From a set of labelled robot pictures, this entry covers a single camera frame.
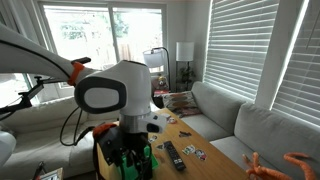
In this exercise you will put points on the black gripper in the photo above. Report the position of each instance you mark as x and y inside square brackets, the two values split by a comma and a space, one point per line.
[138, 146]

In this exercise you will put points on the green plastic lunchbox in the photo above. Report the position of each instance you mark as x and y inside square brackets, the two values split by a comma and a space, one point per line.
[155, 164]

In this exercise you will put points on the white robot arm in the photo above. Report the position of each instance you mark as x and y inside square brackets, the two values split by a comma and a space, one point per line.
[133, 86]

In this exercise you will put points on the black remote control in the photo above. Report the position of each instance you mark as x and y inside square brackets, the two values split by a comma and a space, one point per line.
[174, 155]

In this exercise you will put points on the small dark sticker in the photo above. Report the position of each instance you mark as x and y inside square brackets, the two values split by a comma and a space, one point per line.
[185, 134]

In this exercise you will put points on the snowman sticker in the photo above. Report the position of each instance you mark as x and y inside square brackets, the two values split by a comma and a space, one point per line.
[172, 120]

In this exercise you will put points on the red patterned cushion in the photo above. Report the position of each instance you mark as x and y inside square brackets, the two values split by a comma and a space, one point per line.
[190, 112]

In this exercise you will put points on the oval patterned cushion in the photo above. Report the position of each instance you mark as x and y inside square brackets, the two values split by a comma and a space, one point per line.
[180, 99]

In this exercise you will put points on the small seated toy figure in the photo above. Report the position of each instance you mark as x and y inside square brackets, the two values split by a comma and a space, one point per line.
[162, 82]

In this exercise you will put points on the white sofa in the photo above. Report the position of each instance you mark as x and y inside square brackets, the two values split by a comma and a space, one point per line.
[40, 146]

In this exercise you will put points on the potted green plant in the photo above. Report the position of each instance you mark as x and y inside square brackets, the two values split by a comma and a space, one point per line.
[186, 75]

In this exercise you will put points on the arc lamp with white shade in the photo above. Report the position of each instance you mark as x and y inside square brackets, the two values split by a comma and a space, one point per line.
[154, 58]

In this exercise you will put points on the orange octopus plush toy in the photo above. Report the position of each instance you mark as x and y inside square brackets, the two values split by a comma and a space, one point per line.
[263, 173]

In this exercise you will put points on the floor lamp with cylinder shade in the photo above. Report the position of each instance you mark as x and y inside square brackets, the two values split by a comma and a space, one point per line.
[185, 51]

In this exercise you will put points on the grey sectional sofa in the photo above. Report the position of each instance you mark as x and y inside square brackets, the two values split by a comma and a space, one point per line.
[266, 133]

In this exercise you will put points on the white rounded housing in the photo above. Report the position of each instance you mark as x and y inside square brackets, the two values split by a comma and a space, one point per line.
[6, 148]

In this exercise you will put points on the sliding glass window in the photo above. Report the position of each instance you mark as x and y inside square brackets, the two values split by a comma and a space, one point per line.
[93, 33]

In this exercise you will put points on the white window blind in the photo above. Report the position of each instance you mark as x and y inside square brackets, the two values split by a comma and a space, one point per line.
[300, 76]
[240, 46]

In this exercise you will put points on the wrist camera with orange mount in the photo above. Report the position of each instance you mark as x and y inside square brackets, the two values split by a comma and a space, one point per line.
[110, 143]

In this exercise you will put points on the black bar camera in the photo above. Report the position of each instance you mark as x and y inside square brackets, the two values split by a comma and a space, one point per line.
[81, 60]

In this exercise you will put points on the black camera stand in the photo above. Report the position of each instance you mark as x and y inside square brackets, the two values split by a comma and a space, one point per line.
[28, 95]

